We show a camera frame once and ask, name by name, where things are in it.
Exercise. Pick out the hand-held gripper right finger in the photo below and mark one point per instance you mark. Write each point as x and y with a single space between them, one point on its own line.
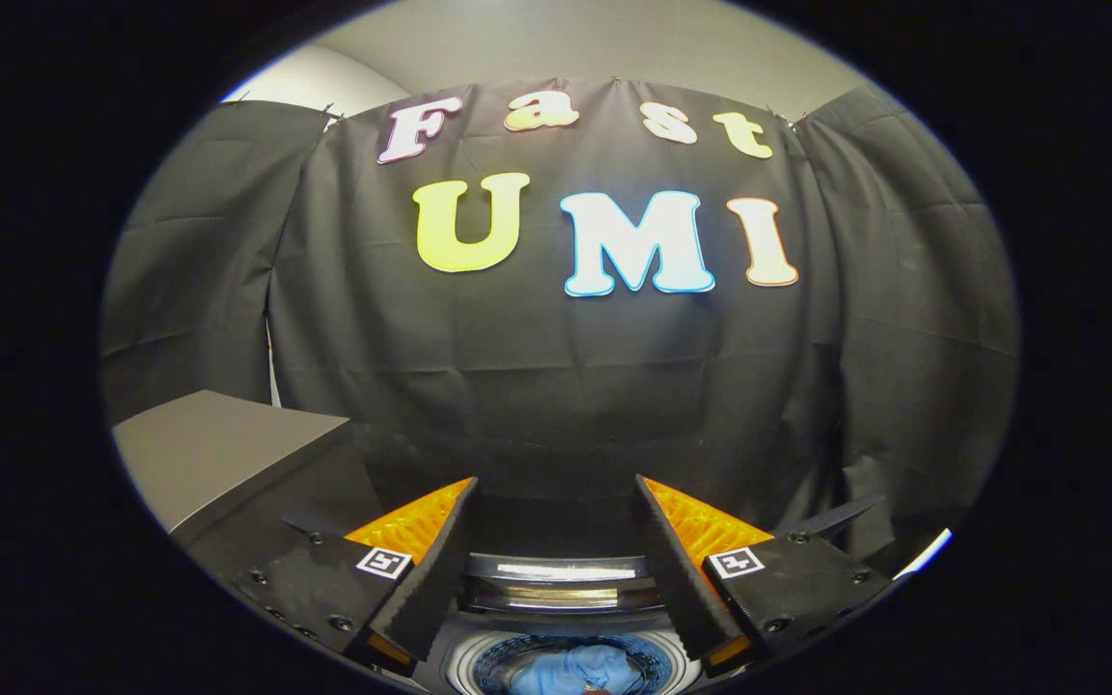
677 579

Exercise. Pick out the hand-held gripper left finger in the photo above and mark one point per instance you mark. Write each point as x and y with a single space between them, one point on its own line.
430 579

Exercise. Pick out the grey washing machine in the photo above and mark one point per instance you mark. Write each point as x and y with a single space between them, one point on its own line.
459 663

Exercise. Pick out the light blue polo shirt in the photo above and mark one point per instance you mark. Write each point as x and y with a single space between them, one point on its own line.
575 671

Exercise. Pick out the black backdrop cloth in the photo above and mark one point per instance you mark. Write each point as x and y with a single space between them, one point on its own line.
517 386

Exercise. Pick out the grey and black cabinet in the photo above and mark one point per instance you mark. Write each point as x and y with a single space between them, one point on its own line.
218 454

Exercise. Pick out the white flat board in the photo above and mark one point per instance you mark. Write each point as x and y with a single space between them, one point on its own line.
923 555

